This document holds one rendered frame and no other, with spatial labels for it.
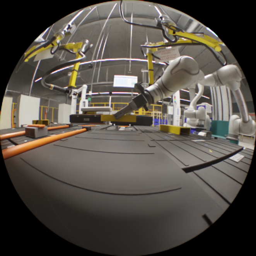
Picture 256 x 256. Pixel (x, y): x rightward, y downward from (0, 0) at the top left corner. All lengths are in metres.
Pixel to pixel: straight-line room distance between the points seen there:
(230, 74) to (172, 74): 0.54
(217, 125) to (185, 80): 1.19
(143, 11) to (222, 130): 9.63
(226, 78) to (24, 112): 5.21
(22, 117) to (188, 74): 4.74
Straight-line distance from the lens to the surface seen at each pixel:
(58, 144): 0.16
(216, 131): 1.46
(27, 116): 4.75
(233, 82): 0.80
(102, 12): 9.80
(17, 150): 0.15
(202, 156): 0.15
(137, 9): 9.72
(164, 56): 1.22
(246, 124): 1.11
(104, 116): 0.40
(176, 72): 0.32
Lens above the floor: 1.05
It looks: 5 degrees down
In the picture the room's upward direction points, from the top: 2 degrees clockwise
